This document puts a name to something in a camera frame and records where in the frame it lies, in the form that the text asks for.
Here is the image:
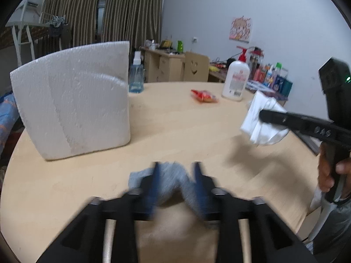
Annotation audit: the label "grey sock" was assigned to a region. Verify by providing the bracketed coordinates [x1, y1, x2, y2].
[128, 162, 202, 219]

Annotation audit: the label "white cloth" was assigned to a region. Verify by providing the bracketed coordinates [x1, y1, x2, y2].
[240, 91, 289, 146]

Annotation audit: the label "person's right hand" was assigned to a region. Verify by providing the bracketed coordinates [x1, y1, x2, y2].
[318, 155, 351, 198]

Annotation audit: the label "toiletry bottles cluster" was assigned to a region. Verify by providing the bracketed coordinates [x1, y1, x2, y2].
[246, 47, 293, 101]

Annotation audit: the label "white lotion pump bottle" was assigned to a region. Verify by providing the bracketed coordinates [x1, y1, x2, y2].
[222, 46, 250, 101]

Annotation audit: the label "red snack packet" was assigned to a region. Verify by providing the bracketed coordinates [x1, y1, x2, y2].
[190, 89, 218, 103]

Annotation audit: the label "grey jacket sleeve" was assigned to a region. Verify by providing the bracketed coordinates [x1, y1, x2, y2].
[312, 195, 350, 262]

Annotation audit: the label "white styrofoam box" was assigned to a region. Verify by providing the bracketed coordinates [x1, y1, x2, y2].
[10, 41, 131, 160]

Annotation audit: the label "wooden smiley face chair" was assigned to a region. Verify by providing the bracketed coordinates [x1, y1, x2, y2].
[183, 52, 210, 82]

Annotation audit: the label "blue spray bottle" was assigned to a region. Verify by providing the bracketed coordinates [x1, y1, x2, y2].
[129, 51, 144, 93]

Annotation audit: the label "wooden desk with drawers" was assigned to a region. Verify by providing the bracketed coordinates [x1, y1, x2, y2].
[141, 48, 185, 83]

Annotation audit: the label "green bottle on desk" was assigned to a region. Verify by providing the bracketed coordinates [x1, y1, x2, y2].
[177, 40, 184, 53]

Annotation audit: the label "blue plaid quilt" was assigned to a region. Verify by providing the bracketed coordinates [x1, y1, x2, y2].
[1, 91, 24, 157]

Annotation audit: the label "brown striped curtains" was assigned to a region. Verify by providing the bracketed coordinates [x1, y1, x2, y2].
[42, 0, 162, 49]

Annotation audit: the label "metal bunk bed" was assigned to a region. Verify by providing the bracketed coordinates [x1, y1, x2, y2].
[1, 0, 67, 67]

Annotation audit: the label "anime girl wall picture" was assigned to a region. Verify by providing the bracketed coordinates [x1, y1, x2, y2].
[229, 16, 252, 43]

